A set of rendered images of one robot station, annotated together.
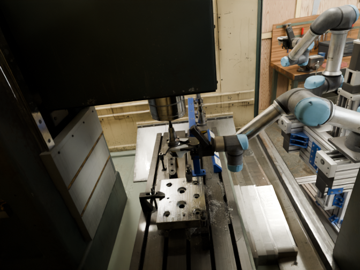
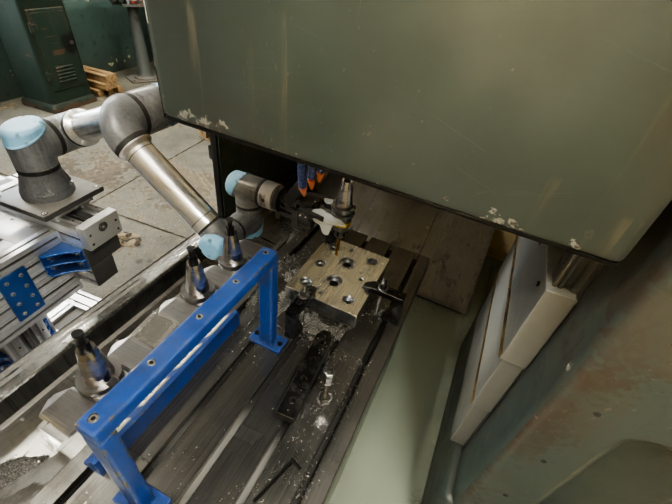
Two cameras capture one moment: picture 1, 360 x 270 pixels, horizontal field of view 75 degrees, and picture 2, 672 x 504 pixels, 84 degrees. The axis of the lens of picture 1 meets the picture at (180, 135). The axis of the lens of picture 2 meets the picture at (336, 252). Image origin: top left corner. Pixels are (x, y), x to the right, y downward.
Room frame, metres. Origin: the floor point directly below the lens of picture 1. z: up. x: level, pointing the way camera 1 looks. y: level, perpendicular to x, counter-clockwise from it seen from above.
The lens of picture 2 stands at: (1.71, 0.24, 1.78)
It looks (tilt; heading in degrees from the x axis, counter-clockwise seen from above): 39 degrees down; 195
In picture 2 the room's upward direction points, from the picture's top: 8 degrees clockwise
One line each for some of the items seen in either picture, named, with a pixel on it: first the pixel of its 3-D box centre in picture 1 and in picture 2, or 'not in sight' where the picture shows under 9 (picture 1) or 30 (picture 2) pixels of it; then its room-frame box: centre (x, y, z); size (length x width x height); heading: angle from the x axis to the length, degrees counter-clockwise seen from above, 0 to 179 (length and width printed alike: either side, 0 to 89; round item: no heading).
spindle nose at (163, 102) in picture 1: (166, 100); not in sight; (0.94, 0.04, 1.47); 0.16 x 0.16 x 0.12
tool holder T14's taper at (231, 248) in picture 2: (201, 117); (231, 245); (1.18, -0.13, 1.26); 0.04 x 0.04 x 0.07
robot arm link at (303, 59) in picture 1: (301, 58); not in sight; (1.78, -1.01, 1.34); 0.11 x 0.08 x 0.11; 104
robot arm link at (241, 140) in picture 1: (235, 143); (248, 188); (0.92, -0.25, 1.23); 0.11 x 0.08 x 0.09; 85
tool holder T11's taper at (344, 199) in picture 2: (172, 133); (345, 192); (0.94, 0.04, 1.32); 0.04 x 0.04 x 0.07
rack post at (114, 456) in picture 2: not in sight; (123, 471); (1.57, -0.11, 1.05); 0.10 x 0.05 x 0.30; 85
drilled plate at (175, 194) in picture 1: (182, 200); (340, 277); (0.86, 0.04, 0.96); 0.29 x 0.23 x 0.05; 175
